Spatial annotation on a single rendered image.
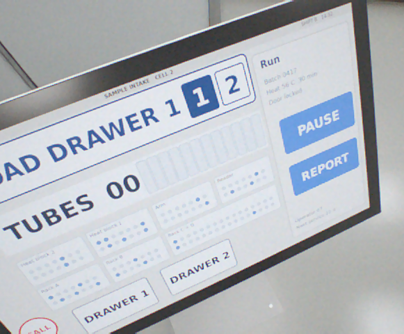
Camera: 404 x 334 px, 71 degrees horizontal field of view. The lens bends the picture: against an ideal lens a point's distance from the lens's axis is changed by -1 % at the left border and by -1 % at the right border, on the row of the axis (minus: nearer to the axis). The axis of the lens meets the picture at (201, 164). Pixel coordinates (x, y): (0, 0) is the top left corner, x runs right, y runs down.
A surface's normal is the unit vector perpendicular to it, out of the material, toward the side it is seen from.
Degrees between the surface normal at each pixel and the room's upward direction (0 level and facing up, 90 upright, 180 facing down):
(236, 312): 3
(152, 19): 90
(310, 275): 0
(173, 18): 90
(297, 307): 0
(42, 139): 50
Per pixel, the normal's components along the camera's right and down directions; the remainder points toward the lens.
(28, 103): 0.27, 0.33
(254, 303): -0.04, -0.42
